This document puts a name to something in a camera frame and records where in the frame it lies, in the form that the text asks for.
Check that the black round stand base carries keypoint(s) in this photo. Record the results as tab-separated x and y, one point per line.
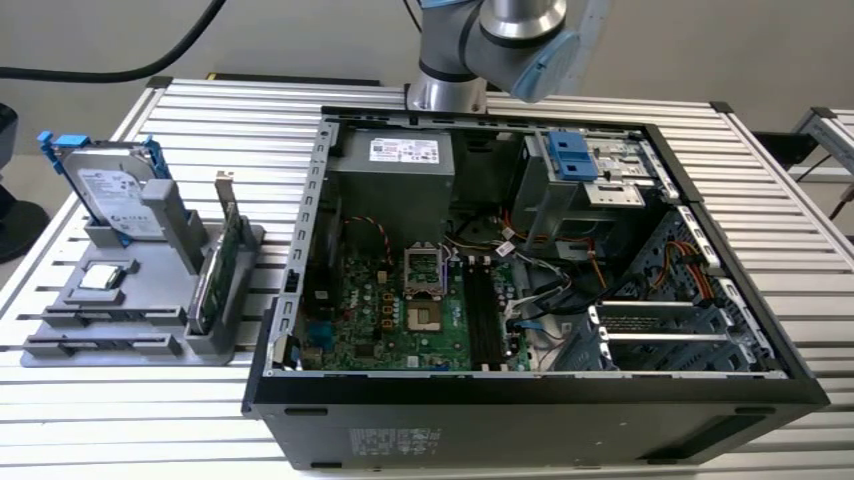
20	235

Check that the grey parts rack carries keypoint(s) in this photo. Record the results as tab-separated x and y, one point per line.
214	352

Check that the green motherboard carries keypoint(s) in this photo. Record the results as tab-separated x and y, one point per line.
361	310

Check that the black case fan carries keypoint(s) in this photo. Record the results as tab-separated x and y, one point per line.
330	240

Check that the black RAM slot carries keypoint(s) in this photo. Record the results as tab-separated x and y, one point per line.
474	315
489	315
481	315
497	315

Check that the CPU socket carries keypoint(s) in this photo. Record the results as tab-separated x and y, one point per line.
425	315

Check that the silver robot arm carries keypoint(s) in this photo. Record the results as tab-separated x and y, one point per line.
507	30

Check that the green graphics card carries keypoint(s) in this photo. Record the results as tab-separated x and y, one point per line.
223	260

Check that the aluminium slat side table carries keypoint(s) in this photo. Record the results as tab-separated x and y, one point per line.
834	125

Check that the silver CPU chip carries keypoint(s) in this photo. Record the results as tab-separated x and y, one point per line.
102	276

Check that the black PC case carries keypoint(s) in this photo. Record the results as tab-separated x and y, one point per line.
534	425

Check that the blue plastic drive latch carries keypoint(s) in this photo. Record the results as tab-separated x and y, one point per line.
570	155

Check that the black box beside table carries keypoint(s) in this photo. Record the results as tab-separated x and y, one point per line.
788	147

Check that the dark RAM stick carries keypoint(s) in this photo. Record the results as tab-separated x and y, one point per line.
103	345
114	317

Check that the grey power supply unit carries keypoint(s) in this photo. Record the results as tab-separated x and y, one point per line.
394	200

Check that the hard disk in blue carrier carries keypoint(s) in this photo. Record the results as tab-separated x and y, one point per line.
107	190

